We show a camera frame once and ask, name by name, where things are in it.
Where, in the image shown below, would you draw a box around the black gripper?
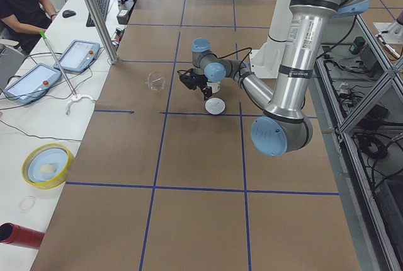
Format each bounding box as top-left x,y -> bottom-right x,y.
199,84 -> 212,101

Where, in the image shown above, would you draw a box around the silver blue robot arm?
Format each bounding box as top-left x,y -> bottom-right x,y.
188,0 -> 370,156

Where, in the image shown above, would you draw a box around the white blue-rimmed enamel cup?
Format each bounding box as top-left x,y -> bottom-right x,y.
205,82 -> 225,115

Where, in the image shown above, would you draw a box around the pink grabber stick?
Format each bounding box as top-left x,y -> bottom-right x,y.
39,30 -> 96,115

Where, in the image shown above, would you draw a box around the far teach pendant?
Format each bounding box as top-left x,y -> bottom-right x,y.
58,40 -> 100,73

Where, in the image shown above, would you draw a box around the teach pendant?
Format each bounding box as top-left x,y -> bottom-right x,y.
4,63 -> 62,105
58,40 -> 100,73

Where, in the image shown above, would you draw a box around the black keyboard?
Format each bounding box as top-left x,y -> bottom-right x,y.
86,0 -> 110,27

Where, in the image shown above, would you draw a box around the yellow tape roll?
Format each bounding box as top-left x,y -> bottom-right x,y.
21,143 -> 75,190

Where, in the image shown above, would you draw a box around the black computer mouse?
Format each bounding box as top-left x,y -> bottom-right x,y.
62,9 -> 76,18

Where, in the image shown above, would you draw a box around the near teach pendant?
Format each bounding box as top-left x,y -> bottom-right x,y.
4,63 -> 62,105

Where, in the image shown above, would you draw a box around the light blue plate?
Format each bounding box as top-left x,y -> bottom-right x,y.
28,148 -> 68,183

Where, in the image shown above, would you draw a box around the seated person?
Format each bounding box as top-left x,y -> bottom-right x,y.
1,0 -> 58,54

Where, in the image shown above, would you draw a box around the red cylinder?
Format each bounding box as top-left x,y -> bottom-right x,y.
1,222 -> 45,250

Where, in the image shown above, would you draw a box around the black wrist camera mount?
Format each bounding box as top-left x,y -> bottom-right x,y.
177,69 -> 207,90

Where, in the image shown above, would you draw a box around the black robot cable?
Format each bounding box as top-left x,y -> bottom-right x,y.
217,47 -> 253,76

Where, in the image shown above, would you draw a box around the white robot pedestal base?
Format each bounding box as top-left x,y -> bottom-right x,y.
250,0 -> 292,79

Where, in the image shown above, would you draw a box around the aluminium side frame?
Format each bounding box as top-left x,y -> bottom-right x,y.
315,17 -> 402,270

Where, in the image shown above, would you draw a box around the aluminium frame post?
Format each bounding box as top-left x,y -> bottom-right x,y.
84,0 -> 118,64

